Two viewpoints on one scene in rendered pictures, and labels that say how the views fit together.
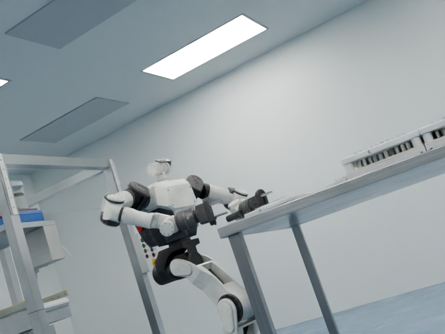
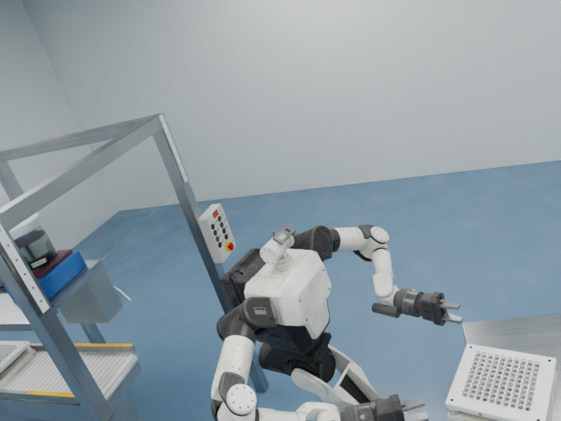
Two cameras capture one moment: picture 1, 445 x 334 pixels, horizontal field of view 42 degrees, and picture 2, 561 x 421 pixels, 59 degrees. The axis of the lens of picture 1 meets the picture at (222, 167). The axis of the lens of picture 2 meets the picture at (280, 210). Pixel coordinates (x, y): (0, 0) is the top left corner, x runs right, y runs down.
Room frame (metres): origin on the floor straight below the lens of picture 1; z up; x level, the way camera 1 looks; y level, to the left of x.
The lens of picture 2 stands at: (1.55, 0.21, 2.09)
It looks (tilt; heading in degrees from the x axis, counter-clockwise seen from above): 24 degrees down; 3
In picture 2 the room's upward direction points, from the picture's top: 18 degrees counter-clockwise
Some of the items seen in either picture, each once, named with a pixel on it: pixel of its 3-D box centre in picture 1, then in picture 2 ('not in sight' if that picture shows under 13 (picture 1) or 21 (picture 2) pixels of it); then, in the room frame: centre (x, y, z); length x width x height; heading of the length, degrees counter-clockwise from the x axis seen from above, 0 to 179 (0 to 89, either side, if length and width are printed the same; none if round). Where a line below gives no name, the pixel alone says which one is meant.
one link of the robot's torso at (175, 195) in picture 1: (163, 211); (280, 297); (2.98, 0.36, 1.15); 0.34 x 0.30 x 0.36; 143
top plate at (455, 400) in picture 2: (281, 204); (501, 382); (2.57, -0.19, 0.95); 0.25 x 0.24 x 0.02; 143
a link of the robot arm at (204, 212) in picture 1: (198, 215); (380, 418); (2.50, 0.16, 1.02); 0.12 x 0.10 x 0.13; 85
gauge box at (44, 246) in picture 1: (40, 248); (84, 295); (3.28, 1.13, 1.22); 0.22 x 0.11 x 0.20; 66
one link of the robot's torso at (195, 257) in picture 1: (176, 262); (294, 354); (3.00, 0.38, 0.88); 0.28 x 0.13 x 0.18; 53
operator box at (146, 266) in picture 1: (147, 251); (217, 233); (3.87, 0.66, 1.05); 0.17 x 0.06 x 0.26; 156
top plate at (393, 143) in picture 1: (384, 150); not in sight; (1.87, -0.51, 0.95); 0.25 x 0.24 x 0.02; 158
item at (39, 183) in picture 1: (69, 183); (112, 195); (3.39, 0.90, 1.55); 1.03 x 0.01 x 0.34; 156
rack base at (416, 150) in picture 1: (390, 164); not in sight; (1.87, -0.51, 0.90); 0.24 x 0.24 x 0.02; 68
